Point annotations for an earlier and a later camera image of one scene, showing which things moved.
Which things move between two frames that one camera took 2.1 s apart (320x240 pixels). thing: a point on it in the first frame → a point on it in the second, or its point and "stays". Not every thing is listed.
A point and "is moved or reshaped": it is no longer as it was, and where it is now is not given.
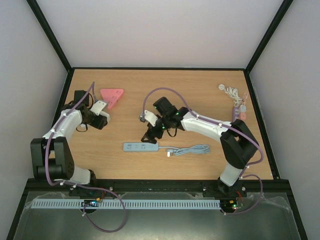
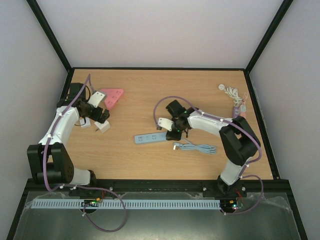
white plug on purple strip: [243, 108] stays
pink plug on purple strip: [243, 115] stays
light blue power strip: [140, 147] is moved or reshaped
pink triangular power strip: [111, 95] stays
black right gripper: [153, 132] → [173, 135]
